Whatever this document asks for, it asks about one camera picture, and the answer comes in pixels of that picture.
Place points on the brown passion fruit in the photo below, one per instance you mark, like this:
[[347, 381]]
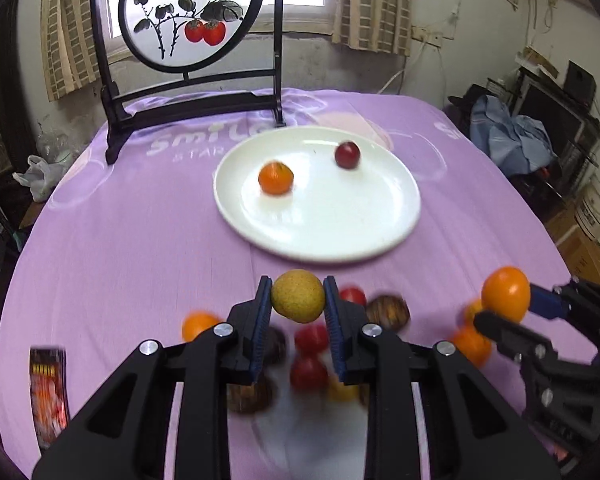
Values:
[[389, 311]]

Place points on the dark brown wrinkled fruit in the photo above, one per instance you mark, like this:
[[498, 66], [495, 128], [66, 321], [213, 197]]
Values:
[[251, 399]]

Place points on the red snack packet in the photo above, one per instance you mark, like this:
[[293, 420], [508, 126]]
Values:
[[48, 393]]

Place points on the red cherry tomato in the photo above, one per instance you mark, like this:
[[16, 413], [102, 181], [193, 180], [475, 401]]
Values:
[[353, 294], [308, 374], [311, 340]]

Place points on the blue cloth pile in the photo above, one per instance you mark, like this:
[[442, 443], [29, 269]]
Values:
[[517, 145]]

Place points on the small mandarin on plate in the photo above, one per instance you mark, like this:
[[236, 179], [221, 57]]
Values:
[[275, 178]]

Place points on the large orange persimmon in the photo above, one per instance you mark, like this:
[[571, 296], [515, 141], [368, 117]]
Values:
[[507, 293]]

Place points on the purple tablecloth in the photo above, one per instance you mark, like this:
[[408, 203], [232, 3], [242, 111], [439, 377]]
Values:
[[121, 253]]

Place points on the black shelf rack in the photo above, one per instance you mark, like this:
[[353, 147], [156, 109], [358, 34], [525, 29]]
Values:
[[565, 111]]

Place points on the beige curtain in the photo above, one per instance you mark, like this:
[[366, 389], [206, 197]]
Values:
[[379, 26], [68, 46]]

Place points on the white plastic bag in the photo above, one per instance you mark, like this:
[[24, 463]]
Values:
[[41, 177]]

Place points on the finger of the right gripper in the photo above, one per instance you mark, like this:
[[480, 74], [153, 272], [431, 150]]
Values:
[[512, 340], [547, 303]]

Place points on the white bucket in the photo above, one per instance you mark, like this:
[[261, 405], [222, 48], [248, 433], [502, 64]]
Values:
[[587, 208]]

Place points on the yellow-green round fruit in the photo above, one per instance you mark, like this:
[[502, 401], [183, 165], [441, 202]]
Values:
[[299, 296]]

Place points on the dark red plum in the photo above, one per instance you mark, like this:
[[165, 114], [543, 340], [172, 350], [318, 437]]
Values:
[[347, 155]]

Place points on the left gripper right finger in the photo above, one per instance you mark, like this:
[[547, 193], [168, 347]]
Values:
[[429, 409]]

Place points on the yellow lemon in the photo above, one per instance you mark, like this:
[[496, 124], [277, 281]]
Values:
[[339, 392]]

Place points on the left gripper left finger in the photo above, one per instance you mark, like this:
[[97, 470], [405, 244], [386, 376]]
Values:
[[122, 430]]

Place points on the black framed persimmon painting stand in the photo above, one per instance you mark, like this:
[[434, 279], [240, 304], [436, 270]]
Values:
[[183, 38]]

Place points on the mandarin orange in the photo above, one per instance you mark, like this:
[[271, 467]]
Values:
[[475, 347], [196, 323]]

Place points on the white oval plate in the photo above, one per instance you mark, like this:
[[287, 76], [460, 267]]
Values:
[[330, 215]]

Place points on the right beige curtain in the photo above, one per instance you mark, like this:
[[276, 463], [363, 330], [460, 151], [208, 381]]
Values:
[[379, 26]]

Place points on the left beige curtain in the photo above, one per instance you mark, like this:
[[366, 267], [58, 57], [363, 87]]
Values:
[[68, 46]]

